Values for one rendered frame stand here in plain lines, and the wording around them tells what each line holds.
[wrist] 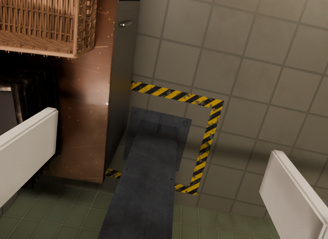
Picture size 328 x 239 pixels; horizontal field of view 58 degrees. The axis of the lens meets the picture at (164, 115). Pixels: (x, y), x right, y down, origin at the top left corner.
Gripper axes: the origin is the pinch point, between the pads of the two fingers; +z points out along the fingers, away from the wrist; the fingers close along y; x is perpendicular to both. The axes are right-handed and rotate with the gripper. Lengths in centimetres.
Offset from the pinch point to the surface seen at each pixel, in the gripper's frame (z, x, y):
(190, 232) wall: 116, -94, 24
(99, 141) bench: 74, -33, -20
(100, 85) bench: 73, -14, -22
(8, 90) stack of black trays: 49, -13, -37
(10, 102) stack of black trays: 51, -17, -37
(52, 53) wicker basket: 55, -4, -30
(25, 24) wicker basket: 71, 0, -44
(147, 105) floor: 133, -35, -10
